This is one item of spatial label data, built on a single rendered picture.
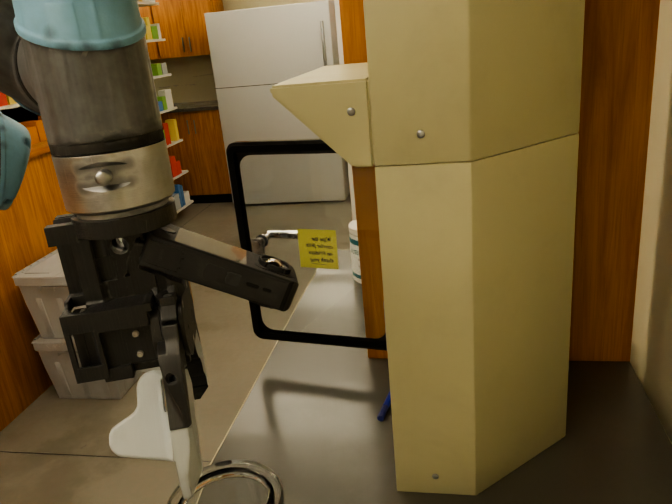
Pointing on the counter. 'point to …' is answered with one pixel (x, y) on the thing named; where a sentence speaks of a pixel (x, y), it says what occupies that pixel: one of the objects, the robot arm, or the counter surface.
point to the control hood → (334, 108)
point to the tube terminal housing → (475, 228)
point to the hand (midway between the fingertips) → (202, 438)
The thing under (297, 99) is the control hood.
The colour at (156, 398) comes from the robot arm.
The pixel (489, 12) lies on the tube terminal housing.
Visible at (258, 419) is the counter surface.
